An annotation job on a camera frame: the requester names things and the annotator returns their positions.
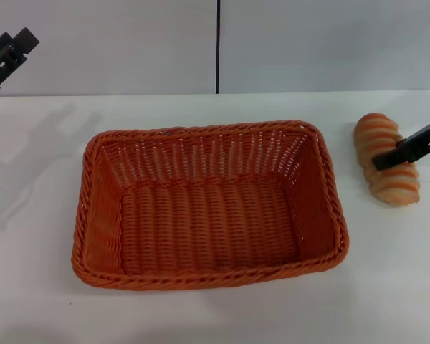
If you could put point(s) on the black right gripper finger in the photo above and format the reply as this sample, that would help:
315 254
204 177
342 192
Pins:
428 132
397 156

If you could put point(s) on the striped orange and cream bread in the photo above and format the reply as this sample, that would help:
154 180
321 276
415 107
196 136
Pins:
394 182

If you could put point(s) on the orange woven plastic basket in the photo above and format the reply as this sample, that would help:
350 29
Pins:
208 222

